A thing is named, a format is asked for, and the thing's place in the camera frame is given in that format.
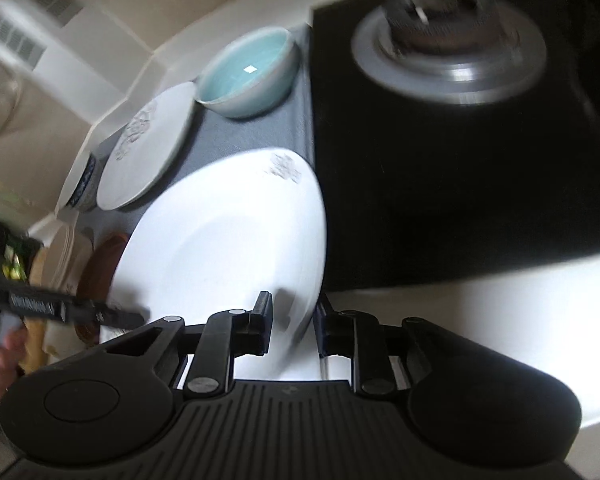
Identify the beige bowl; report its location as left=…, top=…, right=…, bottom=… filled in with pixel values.
left=29, top=224, right=93, bottom=296

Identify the orange brown plate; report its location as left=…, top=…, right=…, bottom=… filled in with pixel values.
left=75, top=232, right=130, bottom=346

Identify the large white floral plate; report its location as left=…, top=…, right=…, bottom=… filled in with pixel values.
left=109, top=148, right=326, bottom=359

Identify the white bowl blue rim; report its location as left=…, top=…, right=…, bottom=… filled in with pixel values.
left=55, top=151, right=104, bottom=212

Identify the light blue ceramic bowl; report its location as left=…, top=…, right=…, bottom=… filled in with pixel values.
left=195, top=26, right=301, bottom=119

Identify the person's left hand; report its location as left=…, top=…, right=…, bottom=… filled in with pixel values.
left=0, top=327, right=28, bottom=401

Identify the small white floral plate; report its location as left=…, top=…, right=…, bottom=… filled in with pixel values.
left=96, top=81, right=196, bottom=210

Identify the grey table mat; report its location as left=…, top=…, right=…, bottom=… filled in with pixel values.
left=76, top=25, right=315, bottom=245

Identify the black gas stove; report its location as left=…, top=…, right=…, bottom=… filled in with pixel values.
left=310, top=0, right=600, bottom=292

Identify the metal wall vent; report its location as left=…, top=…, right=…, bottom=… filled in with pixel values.
left=0, top=0, right=83, bottom=70

